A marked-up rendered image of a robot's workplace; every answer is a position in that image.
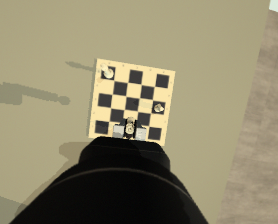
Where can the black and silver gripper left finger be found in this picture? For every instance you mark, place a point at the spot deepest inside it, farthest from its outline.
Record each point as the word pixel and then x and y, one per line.
pixel 119 130

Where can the black chess piece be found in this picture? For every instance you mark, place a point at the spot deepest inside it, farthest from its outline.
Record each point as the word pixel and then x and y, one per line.
pixel 128 136

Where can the white chess knight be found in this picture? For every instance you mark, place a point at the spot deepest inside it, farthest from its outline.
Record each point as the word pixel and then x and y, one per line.
pixel 158 108

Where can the chessboard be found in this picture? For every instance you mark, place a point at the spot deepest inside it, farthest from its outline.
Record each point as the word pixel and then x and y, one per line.
pixel 133 91

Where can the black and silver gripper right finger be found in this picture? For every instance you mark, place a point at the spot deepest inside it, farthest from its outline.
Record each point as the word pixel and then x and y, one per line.
pixel 139 131

